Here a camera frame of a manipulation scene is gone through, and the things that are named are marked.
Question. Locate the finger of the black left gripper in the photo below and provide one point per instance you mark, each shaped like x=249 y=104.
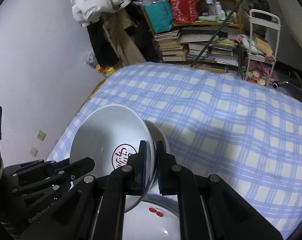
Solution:
x=76 y=170

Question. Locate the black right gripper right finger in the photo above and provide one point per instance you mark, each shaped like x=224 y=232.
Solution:
x=208 y=207

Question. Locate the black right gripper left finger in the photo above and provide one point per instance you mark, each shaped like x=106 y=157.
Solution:
x=94 y=207

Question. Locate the large red patterned bowl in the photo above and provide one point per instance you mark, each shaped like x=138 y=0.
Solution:
x=109 y=136

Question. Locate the white cherry plate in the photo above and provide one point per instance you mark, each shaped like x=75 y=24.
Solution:
x=152 y=217

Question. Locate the white bowl cartoon label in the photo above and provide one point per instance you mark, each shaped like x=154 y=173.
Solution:
x=157 y=135

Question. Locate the blue plaid blanket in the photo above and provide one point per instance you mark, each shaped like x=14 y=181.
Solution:
x=249 y=135

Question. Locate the green pole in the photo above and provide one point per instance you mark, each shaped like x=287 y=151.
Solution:
x=217 y=32

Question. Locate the teal bag on shelf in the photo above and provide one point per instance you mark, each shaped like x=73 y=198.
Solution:
x=160 y=15

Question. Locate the cream duvet with black piping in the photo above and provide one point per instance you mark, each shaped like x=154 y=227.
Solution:
x=292 y=12

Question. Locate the white metal trolley cart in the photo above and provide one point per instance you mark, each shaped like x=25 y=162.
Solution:
x=260 y=54

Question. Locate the red bag on shelf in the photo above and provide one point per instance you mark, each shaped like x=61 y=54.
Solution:
x=184 y=11

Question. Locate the wooden bookshelf with books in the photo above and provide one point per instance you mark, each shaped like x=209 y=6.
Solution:
x=183 y=42

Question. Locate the white wall socket lower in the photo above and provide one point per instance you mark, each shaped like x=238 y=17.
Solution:
x=33 y=151

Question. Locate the white wall socket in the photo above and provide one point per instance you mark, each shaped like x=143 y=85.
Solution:
x=41 y=135
x=33 y=151

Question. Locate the white wall socket upper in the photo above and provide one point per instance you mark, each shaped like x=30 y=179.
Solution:
x=41 y=135

